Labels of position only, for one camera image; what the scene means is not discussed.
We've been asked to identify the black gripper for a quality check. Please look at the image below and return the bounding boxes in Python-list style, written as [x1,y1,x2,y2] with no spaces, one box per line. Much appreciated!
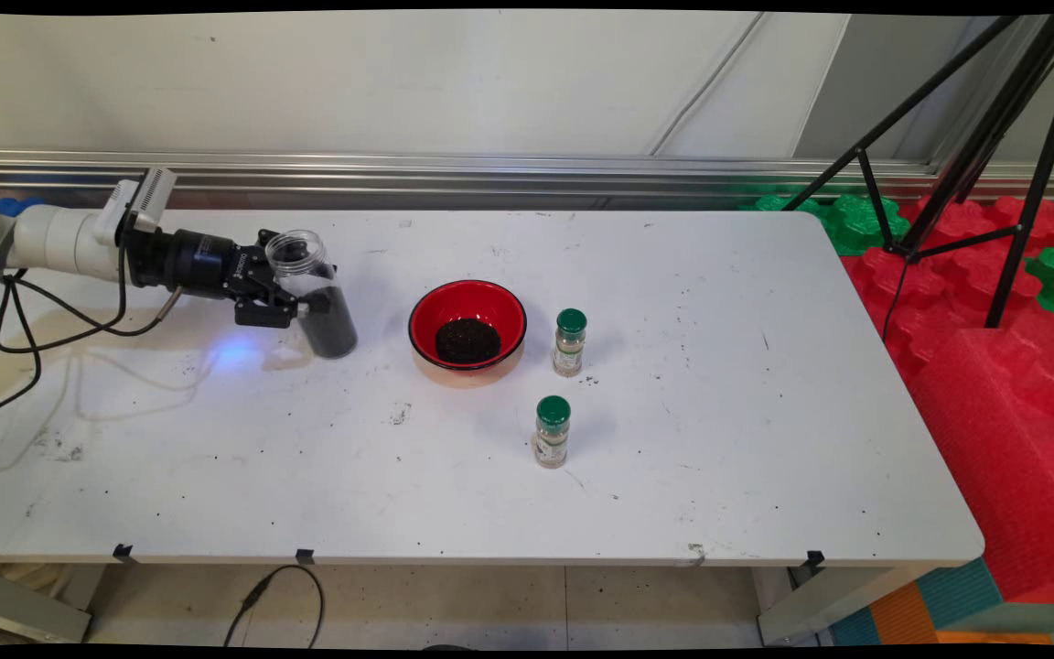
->
[124,224,313,329]

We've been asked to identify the clear plastic jar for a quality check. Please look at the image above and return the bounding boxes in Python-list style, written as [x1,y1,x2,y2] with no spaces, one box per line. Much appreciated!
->
[264,229,359,360]

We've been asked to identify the black seeds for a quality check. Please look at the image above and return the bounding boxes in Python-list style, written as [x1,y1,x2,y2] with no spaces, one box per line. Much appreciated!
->
[435,317,502,365]
[298,286,359,360]

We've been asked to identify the red bowl black rim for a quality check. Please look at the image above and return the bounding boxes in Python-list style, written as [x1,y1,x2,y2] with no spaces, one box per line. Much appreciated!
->
[407,279,529,389]

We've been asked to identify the green lid spice jar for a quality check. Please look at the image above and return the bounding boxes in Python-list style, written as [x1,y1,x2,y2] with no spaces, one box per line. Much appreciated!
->
[552,308,588,378]
[532,395,572,470]

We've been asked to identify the grey metal table leg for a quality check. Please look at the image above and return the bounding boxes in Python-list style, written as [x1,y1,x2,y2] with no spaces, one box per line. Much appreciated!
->
[0,566,93,643]
[758,565,926,646]

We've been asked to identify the red foam puzzle mat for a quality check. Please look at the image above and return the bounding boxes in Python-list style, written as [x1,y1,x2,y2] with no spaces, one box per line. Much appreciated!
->
[838,194,1054,385]

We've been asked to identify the black tripod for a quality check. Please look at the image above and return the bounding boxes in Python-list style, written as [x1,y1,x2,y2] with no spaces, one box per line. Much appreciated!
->
[779,14,1054,330]

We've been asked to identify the teal orange foam mat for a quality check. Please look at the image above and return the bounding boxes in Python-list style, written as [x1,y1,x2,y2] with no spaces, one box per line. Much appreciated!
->
[834,558,1054,646]

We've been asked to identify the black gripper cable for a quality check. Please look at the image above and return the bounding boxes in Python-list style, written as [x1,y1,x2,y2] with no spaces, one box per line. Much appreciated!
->
[0,275,186,422]

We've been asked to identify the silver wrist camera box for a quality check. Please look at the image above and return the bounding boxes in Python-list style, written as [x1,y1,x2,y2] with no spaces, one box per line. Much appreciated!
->
[95,167,177,246]

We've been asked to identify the black camera cable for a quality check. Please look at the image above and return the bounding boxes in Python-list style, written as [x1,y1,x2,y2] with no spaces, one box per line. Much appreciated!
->
[0,211,132,355]

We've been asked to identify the aluminium rail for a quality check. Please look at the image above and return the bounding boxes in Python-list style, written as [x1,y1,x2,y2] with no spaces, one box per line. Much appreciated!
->
[0,151,1054,211]

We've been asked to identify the black floor cable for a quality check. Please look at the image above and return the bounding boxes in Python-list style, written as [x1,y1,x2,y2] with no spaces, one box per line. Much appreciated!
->
[223,565,325,649]

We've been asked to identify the white wall conduit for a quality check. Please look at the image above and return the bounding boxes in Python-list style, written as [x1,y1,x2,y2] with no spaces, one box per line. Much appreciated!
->
[648,14,764,157]

